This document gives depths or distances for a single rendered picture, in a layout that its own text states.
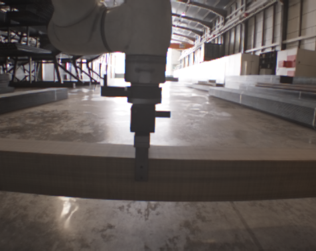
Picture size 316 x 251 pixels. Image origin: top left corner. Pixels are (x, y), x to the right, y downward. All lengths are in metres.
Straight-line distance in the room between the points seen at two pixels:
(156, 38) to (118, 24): 0.08
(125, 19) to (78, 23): 0.10
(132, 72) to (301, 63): 11.37
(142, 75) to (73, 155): 0.22
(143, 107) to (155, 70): 0.08
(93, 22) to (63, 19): 0.06
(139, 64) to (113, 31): 0.08
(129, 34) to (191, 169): 0.30
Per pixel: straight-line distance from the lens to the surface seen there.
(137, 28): 0.45
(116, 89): 0.46
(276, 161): 0.55
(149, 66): 0.44
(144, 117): 0.43
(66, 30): 0.50
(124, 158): 0.47
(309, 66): 11.97
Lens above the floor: 0.36
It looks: 12 degrees down
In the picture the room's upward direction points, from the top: 3 degrees clockwise
